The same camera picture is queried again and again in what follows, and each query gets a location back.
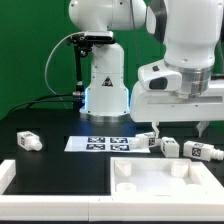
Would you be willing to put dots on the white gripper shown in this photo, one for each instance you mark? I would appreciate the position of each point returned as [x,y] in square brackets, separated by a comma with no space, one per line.
[163,106]

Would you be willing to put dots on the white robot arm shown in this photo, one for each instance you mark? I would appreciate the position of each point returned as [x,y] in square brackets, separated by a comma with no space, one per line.
[183,33]

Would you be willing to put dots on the paper sheet with markers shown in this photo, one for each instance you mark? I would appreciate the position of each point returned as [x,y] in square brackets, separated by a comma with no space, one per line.
[102,144]

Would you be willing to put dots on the white U-shaped border fence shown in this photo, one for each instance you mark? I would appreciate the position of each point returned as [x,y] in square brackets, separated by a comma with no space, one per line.
[99,208]

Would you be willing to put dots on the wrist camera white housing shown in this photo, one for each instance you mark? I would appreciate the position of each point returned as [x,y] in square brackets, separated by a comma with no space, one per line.
[158,76]

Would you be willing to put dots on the black camera stand pole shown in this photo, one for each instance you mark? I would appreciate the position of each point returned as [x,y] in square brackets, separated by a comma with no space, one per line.
[79,83]

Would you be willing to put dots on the black camera on stand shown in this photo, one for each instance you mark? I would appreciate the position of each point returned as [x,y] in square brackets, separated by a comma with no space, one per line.
[86,39]

